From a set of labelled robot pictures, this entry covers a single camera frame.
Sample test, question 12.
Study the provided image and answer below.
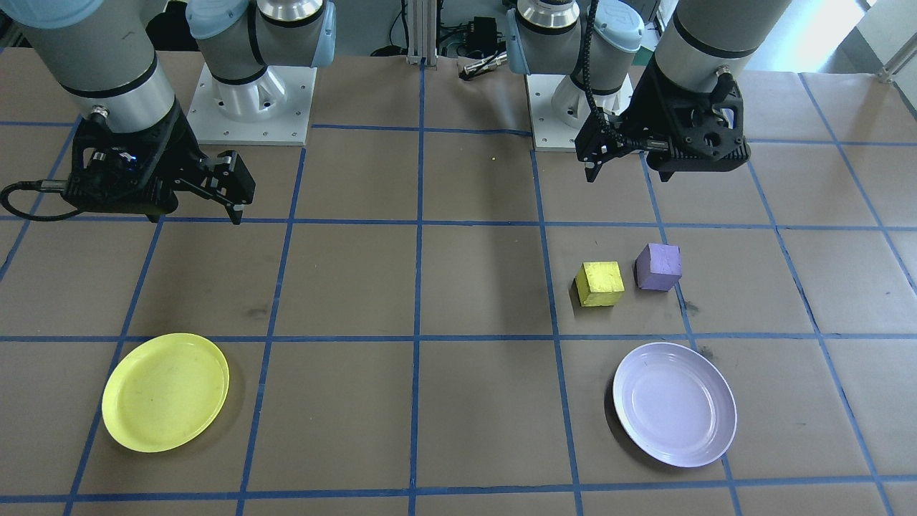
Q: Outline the purple foam cube block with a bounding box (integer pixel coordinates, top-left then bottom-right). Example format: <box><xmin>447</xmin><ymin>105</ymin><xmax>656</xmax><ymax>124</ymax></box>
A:
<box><xmin>634</xmin><ymin>243</ymin><xmax>683</xmax><ymax>292</ymax></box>

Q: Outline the yellow foam cube block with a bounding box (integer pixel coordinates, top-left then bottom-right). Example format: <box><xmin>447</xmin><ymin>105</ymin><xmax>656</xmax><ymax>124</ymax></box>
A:
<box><xmin>575</xmin><ymin>261</ymin><xmax>625</xmax><ymax>308</ymax></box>

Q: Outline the black electronics box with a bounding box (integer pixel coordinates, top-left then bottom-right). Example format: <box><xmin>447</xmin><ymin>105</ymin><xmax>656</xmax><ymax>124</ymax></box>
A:
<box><xmin>466</xmin><ymin>16</ymin><xmax>500</xmax><ymax>49</ymax></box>

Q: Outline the yellow round plate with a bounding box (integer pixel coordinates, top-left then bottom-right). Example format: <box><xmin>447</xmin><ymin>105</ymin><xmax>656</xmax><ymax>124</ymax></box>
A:
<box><xmin>101</xmin><ymin>333</ymin><xmax>231</xmax><ymax>454</ymax></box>

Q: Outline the silver metal bar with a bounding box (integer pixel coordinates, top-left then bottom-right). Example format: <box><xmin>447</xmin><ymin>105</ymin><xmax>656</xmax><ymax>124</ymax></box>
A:
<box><xmin>881</xmin><ymin>43</ymin><xmax>917</xmax><ymax>83</ymax></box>

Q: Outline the purple round plate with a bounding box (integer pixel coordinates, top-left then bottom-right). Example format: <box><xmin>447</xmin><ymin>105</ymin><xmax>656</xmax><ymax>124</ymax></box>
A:
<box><xmin>613</xmin><ymin>342</ymin><xmax>738</xmax><ymax>469</ymax></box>

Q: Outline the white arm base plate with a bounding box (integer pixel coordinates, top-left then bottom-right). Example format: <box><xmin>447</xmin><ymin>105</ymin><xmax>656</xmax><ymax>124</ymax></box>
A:
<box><xmin>188</xmin><ymin>63</ymin><xmax>318</xmax><ymax>147</ymax></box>
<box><xmin>525</xmin><ymin>72</ymin><xmax>635</xmax><ymax>151</ymax></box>

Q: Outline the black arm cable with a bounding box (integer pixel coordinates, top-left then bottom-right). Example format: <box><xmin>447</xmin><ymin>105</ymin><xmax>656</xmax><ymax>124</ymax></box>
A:
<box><xmin>0</xmin><ymin>179</ymin><xmax>81</xmax><ymax>221</ymax></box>
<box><xmin>580</xmin><ymin>0</ymin><xmax>625</xmax><ymax>137</ymax></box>

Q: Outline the silver cable connector plug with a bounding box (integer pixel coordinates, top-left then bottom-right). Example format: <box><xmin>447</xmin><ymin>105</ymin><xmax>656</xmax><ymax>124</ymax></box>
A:
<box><xmin>462</xmin><ymin>57</ymin><xmax>508</xmax><ymax>80</ymax></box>

